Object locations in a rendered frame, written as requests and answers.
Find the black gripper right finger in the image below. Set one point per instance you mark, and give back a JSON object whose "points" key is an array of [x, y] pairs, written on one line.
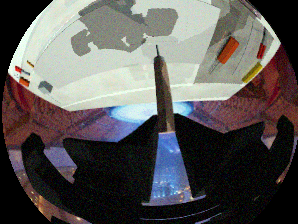
{"points": [[206, 151]]}

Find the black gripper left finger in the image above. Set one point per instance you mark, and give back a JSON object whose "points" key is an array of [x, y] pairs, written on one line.
{"points": [[133, 157]]}

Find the yellow flat bar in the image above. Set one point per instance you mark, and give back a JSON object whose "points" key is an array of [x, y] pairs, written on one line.
{"points": [[255, 69]]}

